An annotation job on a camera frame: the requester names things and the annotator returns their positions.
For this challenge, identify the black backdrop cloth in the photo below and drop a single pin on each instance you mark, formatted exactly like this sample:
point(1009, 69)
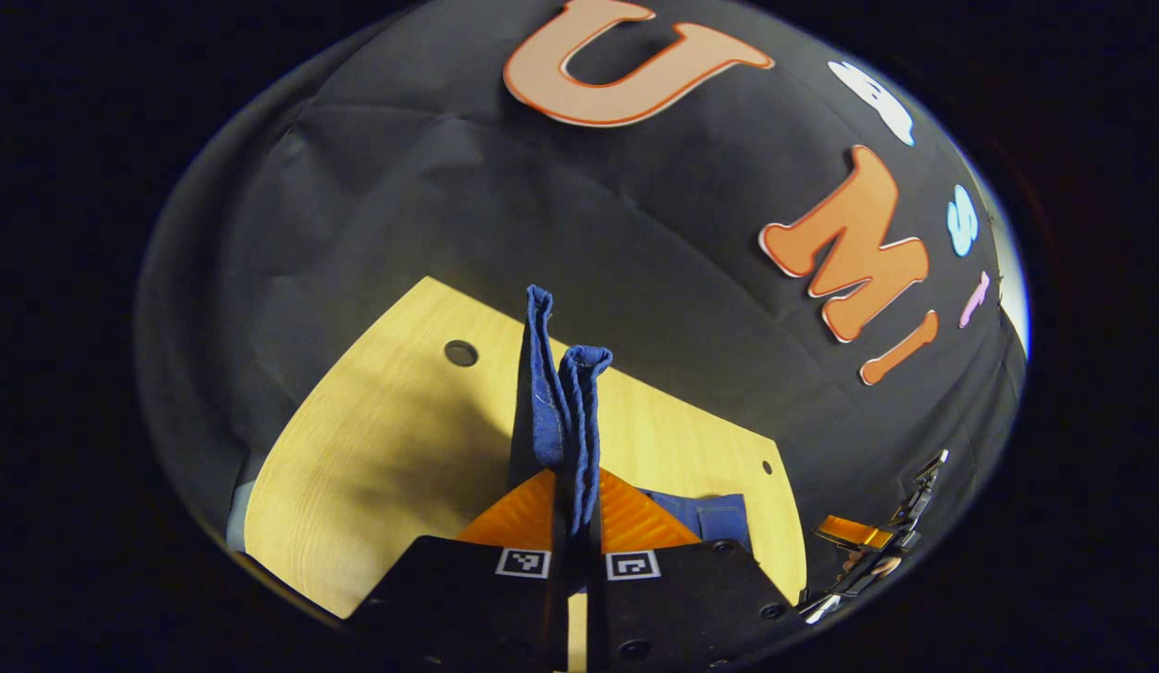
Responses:
point(402, 187)

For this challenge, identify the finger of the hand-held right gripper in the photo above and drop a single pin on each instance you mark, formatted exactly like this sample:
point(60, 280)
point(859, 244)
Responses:
point(851, 533)

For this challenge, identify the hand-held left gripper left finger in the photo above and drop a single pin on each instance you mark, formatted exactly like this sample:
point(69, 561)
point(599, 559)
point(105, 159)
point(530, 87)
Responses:
point(467, 598)

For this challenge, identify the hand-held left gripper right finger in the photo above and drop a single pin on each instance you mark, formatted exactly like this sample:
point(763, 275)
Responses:
point(673, 608)

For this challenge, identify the blue jeans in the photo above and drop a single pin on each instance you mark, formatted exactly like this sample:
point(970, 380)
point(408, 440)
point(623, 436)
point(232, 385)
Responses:
point(547, 402)

